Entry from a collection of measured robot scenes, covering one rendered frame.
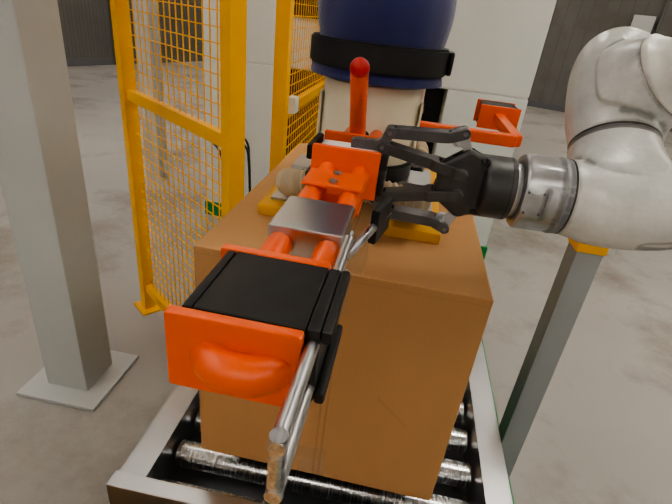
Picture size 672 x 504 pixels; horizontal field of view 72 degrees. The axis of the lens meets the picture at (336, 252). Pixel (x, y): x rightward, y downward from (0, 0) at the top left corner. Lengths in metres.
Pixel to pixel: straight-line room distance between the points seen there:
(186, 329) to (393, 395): 0.49
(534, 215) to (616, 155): 0.11
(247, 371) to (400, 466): 0.60
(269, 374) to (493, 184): 0.39
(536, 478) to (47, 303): 1.77
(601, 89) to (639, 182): 0.13
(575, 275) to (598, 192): 0.64
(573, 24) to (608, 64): 10.39
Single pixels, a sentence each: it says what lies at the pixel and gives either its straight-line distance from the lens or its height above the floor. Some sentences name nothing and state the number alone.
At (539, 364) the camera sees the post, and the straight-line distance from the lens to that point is 1.33.
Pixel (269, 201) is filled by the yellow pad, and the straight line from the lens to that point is 0.75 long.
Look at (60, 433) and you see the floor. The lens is 1.91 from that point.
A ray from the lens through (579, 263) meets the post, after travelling 1.19.
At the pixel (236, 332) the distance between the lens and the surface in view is 0.24.
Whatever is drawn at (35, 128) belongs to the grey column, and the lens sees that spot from 1.54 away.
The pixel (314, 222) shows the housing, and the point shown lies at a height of 1.20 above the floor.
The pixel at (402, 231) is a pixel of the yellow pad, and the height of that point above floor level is 1.06.
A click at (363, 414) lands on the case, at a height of 0.81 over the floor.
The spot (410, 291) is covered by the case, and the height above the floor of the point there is 1.04.
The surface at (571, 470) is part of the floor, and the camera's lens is 2.00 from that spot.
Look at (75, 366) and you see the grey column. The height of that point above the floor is 0.13.
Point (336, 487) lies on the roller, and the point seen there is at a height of 0.54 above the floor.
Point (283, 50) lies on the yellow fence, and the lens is 1.75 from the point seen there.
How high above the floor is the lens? 1.35
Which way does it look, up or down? 27 degrees down
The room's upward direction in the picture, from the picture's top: 7 degrees clockwise
